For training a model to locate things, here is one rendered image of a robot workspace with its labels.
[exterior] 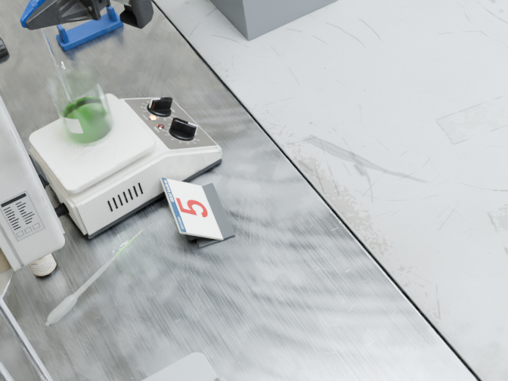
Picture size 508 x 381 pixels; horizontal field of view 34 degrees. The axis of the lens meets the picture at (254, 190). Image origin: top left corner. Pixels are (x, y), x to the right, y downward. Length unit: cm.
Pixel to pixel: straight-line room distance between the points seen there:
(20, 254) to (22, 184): 5
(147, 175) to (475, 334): 41
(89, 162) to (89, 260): 12
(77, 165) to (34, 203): 53
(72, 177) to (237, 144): 23
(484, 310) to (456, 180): 18
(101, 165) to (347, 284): 31
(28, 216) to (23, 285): 55
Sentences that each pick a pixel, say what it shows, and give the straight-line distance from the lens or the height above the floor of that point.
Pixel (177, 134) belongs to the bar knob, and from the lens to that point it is 104.
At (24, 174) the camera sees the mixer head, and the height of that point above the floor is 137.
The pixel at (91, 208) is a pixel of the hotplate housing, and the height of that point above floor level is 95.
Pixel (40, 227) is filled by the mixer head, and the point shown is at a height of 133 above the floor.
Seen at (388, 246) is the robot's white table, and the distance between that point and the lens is 97.
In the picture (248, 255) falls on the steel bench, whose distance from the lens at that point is 98.
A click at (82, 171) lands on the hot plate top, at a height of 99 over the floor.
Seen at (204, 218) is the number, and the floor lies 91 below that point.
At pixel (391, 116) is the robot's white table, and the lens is 111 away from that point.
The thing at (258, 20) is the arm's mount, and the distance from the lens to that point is 123.
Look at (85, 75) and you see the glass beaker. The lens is 102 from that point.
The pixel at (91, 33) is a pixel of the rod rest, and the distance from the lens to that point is 131.
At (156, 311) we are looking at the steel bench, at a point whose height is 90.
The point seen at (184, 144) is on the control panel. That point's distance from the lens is 103.
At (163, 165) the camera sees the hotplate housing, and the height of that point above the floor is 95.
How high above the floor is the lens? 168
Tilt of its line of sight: 49 degrees down
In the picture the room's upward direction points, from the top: 10 degrees counter-clockwise
